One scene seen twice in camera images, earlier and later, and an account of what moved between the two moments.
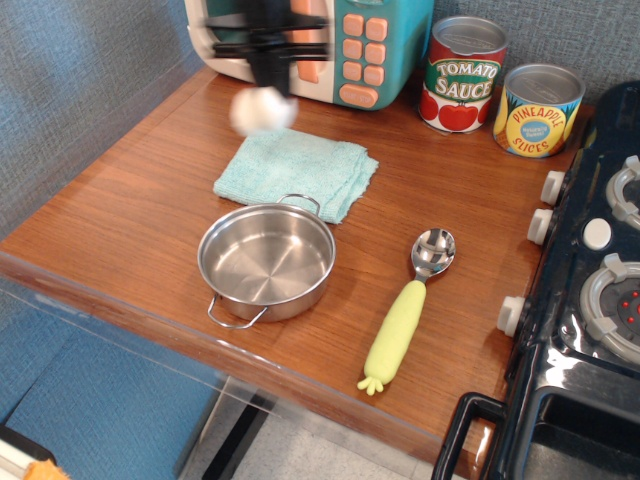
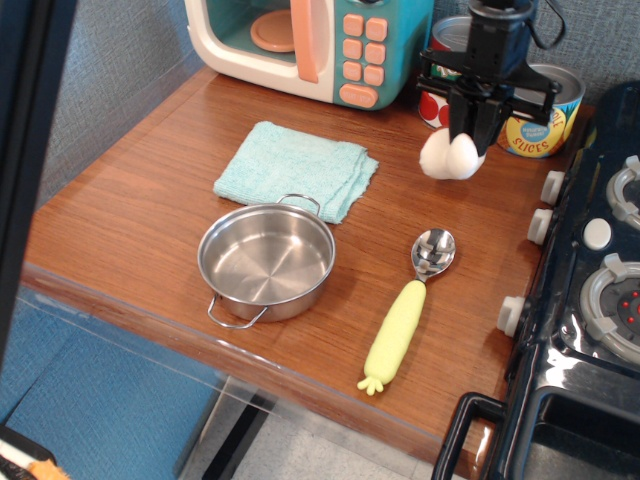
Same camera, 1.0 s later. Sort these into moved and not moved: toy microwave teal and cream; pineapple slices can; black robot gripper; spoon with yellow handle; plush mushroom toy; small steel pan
Moved: black robot gripper; plush mushroom toy
Not moved: spoon with yellow handle; pineapple slices can; small steel pan; toy microwave teal and cream
